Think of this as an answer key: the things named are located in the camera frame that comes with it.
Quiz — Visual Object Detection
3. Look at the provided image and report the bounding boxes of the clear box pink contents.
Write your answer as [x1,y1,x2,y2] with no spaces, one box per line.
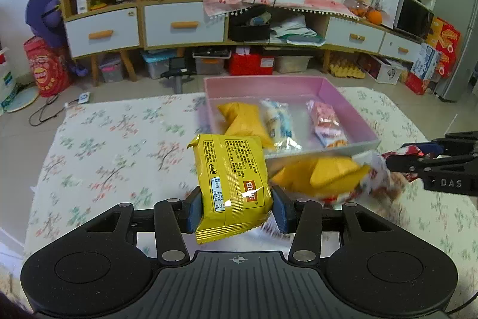
[99,55,125,82]

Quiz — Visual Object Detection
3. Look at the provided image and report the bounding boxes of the red storage box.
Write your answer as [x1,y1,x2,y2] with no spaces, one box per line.
[229,52,275,76]

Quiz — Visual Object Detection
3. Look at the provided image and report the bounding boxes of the black storage box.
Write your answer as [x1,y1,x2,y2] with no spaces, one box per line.
[228,5,271,42]

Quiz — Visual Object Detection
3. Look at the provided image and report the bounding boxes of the round white base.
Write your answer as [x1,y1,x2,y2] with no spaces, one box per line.
[5,85,40,113]

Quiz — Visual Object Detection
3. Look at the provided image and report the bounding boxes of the pink cardboard box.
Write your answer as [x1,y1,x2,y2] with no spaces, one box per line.
[203,76,382,159]

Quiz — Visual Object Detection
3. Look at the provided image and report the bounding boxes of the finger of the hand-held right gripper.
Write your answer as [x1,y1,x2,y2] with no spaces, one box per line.
[401,131,478,155]
[386,154,478,174]

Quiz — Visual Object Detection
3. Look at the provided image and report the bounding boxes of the pile of clothes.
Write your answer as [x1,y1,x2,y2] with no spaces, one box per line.
[269,14,326,46]

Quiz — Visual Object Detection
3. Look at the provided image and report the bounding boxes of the white blue sack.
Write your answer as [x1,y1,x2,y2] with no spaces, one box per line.
[0,48,19,114]

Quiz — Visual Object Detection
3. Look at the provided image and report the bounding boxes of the clear storage box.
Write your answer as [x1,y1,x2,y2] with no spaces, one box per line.
[193,50,229,76]

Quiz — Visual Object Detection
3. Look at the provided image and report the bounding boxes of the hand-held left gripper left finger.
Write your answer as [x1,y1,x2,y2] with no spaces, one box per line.
[84,186,203,266]

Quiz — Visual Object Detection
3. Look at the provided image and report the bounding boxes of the small red box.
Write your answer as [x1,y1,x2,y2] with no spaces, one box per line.
[405,72,430,95]

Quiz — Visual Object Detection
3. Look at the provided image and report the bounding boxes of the black floor cable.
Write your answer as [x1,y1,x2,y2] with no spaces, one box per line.
[29,93,81,127]

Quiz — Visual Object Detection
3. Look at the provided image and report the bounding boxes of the black white microwave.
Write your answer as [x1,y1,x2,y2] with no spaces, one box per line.
[394,0,436,41]

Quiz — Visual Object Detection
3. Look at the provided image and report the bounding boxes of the red orange boxes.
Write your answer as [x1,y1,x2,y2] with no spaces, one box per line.
[426,17,462,78]

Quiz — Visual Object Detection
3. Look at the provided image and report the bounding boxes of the orange-yellow snack packet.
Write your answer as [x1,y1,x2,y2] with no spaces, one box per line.
[217,102,275,149]
[271,155,372,198]

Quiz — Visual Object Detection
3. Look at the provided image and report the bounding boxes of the low wooden cabinet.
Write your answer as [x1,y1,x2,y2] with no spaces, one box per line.
[226,3,426,73]

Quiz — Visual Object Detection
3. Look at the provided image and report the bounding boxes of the clear bread packet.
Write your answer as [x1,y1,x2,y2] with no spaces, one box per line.
[260,99,302,151]

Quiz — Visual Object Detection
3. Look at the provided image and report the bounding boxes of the black metal stand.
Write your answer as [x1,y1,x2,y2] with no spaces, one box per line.
[160,57,195,93]

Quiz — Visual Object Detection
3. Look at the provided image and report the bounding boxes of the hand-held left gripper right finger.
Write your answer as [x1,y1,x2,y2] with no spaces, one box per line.
[272,184,395,266]

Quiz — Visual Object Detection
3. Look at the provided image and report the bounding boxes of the grey fridge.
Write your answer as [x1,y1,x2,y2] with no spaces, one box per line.
[431,0,478,103]

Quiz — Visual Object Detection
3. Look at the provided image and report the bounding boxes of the blue lid storage box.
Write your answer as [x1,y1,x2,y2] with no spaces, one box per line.
[141,50,178,80]

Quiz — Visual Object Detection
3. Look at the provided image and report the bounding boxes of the blue white carton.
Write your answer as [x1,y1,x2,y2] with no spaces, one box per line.
[411,42,441,80]

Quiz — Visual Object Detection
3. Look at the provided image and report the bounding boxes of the red printed barrel bag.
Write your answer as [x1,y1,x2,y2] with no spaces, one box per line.
[23,36,73,98]

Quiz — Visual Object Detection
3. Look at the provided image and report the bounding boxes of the lemon yellow printed packet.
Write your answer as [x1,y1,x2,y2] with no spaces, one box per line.
[187,133,275,245]

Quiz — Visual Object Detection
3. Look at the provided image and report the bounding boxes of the yellow egg tray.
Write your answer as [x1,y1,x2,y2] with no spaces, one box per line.
[329,59,364,78]

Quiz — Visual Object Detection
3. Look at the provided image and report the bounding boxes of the small white drawer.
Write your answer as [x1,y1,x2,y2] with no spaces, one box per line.
[327,18,385,54]
[379,32,422,62]

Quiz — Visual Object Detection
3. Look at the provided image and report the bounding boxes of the clear jar of oranges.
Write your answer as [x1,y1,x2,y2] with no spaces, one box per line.
[344,0,372,19]

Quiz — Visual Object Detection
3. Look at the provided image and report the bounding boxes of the white nut packet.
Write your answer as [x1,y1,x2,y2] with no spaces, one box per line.
[351,150,407,205]

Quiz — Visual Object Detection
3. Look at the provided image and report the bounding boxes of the purple plush toy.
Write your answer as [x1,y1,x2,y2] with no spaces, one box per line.
[25,0,88,77]

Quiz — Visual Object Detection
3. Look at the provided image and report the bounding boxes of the white printed carton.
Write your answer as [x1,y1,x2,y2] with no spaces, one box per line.
[364,55,406,84]

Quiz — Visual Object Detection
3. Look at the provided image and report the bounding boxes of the large white drawer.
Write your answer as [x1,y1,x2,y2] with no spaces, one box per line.
[144,1,226,48]
[65,8,140,58]

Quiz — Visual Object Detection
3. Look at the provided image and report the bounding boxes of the clear box beige contents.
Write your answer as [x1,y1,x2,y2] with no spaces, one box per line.
[274,55,313,74]

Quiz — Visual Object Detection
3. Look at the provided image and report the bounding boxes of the floral tablecloth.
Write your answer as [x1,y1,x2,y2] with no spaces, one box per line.
[24,87,478,319]

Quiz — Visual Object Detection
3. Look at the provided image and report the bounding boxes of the pink clear snack packet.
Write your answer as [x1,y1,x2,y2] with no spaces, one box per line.
[306,100,348,148]

